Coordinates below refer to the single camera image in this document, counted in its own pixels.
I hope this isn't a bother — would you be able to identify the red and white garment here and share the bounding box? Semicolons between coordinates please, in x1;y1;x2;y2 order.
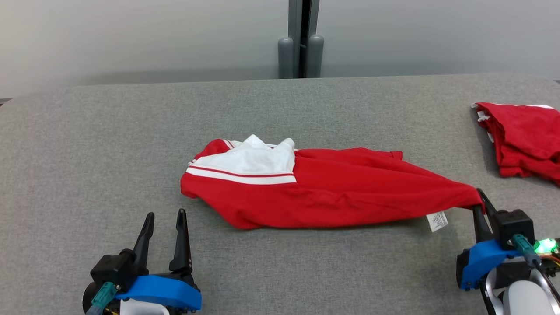
180;134;485;232

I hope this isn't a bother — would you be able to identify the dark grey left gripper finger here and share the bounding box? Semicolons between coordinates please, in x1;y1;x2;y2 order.
169;208;194;275
129;212;155;275

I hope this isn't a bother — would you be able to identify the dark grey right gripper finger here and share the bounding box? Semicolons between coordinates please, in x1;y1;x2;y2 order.
472;205;494;243
476;188;500;216

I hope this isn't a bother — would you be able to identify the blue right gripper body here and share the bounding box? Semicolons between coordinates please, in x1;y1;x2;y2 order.
456;238;528;291

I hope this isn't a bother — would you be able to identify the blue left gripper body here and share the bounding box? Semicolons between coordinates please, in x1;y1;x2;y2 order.
115;272;203;312

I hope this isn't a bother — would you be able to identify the teal camera cable plug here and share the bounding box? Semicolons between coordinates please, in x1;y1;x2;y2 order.
85;282;119;315
510;234;543;268

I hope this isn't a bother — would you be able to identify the teal right camera cable plug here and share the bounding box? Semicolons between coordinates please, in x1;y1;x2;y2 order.
510;234;543;268

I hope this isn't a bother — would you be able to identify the grey round-topped post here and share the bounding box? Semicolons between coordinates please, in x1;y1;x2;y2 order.
306;35;325;79
278;37;295;80

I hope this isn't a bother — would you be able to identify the dark grey partition frame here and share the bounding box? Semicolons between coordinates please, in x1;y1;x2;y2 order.
287;0;320;80

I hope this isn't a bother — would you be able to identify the folded red garment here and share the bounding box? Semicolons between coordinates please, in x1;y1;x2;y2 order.
471;101;560;186

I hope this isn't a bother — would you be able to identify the grey fabric upholstered surface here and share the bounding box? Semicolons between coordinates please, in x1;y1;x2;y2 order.
0;73;560;315

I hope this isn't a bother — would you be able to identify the teal left camera cable plug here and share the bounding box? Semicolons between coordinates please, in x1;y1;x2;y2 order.
85;282;119;315

